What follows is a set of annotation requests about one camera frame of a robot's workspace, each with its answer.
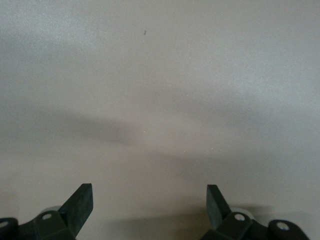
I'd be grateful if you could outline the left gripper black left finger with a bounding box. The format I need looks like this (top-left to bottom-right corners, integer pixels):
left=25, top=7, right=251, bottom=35
left=18, top=183, right=94, bottom=240

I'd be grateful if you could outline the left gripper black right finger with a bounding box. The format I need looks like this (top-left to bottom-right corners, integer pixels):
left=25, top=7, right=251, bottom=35
left=202, top=184, right=253, bottom=240

